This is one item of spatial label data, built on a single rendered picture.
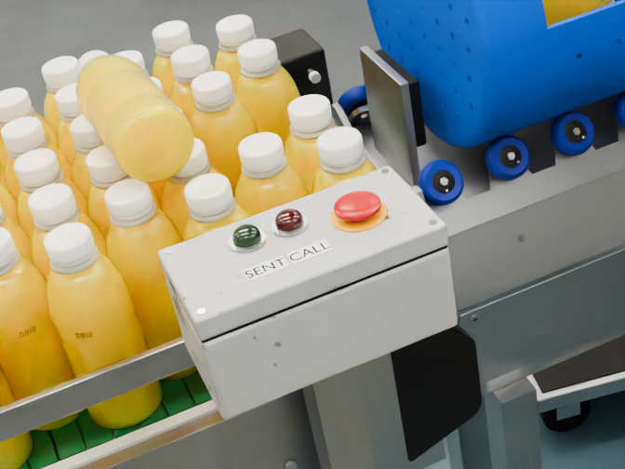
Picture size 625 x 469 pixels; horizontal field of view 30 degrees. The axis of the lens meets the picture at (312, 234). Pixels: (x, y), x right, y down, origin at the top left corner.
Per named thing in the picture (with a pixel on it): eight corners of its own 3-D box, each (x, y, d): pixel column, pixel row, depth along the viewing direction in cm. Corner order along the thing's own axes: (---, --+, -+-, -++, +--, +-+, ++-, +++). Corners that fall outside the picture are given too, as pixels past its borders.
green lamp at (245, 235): (266, 244, 88) (263, 231, 87) (239, 254, 87) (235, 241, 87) (256, 229, 90) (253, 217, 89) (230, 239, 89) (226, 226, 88)
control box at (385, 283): (459, 326, 92) (446, 221, 86) (223, 422, 87) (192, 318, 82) (404, 261, 100) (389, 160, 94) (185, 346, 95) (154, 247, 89)
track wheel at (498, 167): (505, 124, 116) (498, 128, 118) (481, 160, 115) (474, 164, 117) (540, 151, 116) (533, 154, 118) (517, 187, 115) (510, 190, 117)
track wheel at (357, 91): (381, 91, 129) (374, 75, 130) (345, 104, 128) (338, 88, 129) (376, 108, 133) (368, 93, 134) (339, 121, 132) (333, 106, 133)
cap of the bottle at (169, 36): (198, 41, 124) (194, 25, 123) (167, 56, 122) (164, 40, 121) (179, 32, 127) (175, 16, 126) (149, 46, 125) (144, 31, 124)
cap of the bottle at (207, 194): (183, 217, 97) (178, 199, 96) (194, 190, 100) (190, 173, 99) (228, 215, 96) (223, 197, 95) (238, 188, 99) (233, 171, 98)
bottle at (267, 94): (285, 180, 132) (254, 40, 121) (333, 194, 128) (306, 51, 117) (246, 213, 128) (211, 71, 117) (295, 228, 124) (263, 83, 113)
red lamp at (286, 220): (308, 227, 89) (306, 215, 88) (282, 237, 88) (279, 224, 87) (298, 213, 90) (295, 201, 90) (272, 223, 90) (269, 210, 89)
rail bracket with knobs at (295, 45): (344, 130, 138) (331, 53, 132) (288, 151, 137) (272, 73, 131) (312, 97, 146) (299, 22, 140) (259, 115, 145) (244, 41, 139)
